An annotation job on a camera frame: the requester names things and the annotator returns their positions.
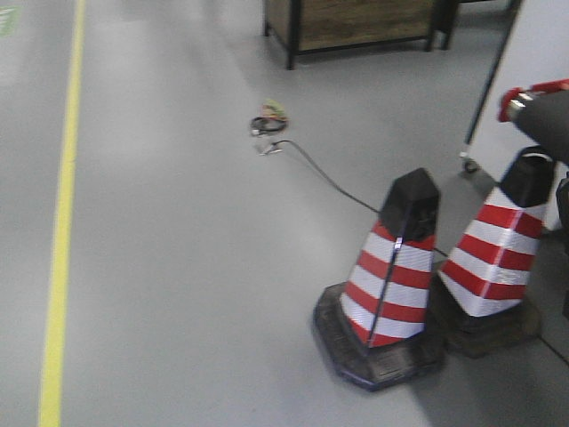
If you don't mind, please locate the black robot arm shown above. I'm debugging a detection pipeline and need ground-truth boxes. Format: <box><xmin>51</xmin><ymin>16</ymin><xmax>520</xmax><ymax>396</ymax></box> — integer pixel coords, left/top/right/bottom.
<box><xmin>498</xmin><ymin>78</ymin><xmax>568</xmax><ymax>165</ymax></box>

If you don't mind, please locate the near red-white traffic cone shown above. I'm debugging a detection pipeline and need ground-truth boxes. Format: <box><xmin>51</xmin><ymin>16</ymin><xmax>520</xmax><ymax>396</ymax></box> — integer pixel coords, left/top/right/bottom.
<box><xmin>313</xmin><ymin>168</ymin><xmax>445</xmax><ymax>391</ymax></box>

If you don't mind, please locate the red-white traffic cone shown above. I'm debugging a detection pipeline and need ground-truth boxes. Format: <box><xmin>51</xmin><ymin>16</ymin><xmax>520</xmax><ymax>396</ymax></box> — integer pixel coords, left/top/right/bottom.
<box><xmin>313</xmin><ymin>168</ymin><xmax>445</xmax><ymax>391</ymax></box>
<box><xmin>429</xmin><ymin>146</ymin><xmax>556</xmax><ymax>359</ymax></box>

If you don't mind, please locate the far red-white traffic cone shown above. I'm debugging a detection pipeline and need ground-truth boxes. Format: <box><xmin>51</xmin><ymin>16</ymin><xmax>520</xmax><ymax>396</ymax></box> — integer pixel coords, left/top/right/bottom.
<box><xmin>429</xmin><ymin>146</ymin><xmax>556</xmax><ymax>359</ymax></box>

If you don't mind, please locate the white wheeled board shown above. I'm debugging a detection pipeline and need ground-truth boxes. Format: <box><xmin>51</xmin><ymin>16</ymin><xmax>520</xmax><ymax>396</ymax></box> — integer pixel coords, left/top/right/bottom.
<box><xmin>458</xmin><ymin>0</ymin><xmax>569</xmax><ymax>232</ymax></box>

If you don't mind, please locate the black floor cable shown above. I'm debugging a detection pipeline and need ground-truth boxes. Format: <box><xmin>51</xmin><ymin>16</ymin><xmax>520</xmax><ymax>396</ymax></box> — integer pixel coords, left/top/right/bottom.
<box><xmin>271</xmin><ymin>139</ymin><xmax>449</xmax><ymax>259</ymax></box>

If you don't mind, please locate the coiled cable bundle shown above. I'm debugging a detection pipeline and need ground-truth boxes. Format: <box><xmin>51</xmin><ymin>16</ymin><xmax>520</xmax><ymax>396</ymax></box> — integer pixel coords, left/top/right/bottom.
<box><xmin>248</xmin><ymin>98</ymin><xmax>290</xmax><ymax>155</ymax></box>

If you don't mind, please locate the wooden cabinet black frame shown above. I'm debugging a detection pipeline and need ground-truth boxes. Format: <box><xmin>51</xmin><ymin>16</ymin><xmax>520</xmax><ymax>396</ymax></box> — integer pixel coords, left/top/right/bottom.
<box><xmin>262</xmin><ymin>0</ymin><xmax>461</xmax><ymax>70</ymax></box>

